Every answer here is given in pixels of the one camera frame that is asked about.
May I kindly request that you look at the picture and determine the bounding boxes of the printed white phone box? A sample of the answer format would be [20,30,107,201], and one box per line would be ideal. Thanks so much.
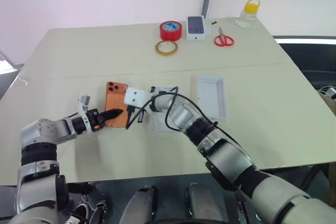
[185,15,212,41]

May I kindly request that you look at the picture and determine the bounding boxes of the white cable bundle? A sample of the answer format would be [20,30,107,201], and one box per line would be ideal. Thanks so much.
[317,84,336,99]

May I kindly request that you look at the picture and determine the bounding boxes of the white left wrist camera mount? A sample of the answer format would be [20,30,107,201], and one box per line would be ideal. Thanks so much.
[77,93,93,133]

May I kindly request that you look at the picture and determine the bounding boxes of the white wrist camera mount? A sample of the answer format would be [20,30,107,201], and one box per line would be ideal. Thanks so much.
[123,88,148,109]
[77,93,93,133]

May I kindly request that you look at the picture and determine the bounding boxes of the dark glossy furniture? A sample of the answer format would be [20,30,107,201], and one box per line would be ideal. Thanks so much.
[271,35,336,116]

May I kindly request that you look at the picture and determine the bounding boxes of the red tape roll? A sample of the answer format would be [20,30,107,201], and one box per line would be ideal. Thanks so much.
[159,20,183,42]

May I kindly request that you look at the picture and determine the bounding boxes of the orange smartphone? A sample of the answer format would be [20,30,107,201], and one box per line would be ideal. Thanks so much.
[104,81,130,129]

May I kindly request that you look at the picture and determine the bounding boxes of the grey rounded robot leg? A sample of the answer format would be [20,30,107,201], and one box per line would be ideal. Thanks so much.
[119,185,160,224]
[183,182,227,224]

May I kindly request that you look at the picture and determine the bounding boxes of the yellow clear tape roll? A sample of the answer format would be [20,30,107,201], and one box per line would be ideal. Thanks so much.
[154,40,180,57]

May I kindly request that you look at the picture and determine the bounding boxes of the black and white sneaker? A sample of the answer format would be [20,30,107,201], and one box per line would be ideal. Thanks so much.
[66,202,92,224]

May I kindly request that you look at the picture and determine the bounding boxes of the clear bottle with yellow lid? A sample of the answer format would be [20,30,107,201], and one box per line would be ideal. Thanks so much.
[235,0,261,29]

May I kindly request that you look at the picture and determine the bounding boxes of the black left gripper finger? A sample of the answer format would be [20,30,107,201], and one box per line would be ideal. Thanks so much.
[100,109,124,120]
[101,113,120,125]

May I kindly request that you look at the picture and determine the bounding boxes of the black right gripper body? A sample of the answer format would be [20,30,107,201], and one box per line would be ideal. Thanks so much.
[128,105,146,114]

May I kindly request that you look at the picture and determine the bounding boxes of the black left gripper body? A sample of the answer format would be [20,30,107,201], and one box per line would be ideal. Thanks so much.
[86,108,105,133]

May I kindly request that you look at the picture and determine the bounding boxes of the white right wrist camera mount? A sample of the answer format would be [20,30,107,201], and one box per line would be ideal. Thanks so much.
[123,88,148,109]

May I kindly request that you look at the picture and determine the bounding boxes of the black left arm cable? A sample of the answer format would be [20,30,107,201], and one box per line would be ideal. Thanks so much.
[56,112,81,121]

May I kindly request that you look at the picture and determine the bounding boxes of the red handled scissors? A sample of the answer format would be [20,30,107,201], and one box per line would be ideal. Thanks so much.
[214,26,235,48]

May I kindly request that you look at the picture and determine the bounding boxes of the grey metal frame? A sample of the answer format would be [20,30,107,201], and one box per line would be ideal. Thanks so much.
[0,49,25,99]

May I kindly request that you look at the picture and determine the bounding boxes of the white phone box base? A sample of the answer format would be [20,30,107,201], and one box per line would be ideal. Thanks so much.
[196,75,228,120]

